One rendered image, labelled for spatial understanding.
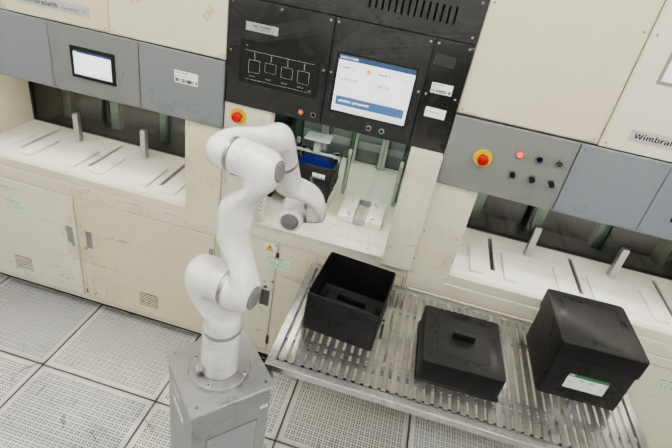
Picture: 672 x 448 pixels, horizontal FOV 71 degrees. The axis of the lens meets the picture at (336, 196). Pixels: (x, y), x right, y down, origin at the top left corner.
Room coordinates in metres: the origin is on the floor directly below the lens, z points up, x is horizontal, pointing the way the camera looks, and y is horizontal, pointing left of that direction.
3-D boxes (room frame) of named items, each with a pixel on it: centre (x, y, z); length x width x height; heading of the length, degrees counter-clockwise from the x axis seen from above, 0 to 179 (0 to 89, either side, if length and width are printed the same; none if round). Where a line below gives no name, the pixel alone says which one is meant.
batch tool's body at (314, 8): (2.14, 0.01, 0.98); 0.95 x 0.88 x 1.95; 172
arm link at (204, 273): (1.07, 0.30, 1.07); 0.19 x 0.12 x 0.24; 69
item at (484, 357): (1.28, -0.55, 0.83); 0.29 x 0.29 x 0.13; 84
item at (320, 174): (2.03, 0.13, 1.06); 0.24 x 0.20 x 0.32; 82
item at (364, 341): (1.40, -0.13, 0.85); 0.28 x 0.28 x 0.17; 77
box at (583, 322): (1.33, -0.98, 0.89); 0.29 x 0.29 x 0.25; 84
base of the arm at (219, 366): (1.05, 0.27, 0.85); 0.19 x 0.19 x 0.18
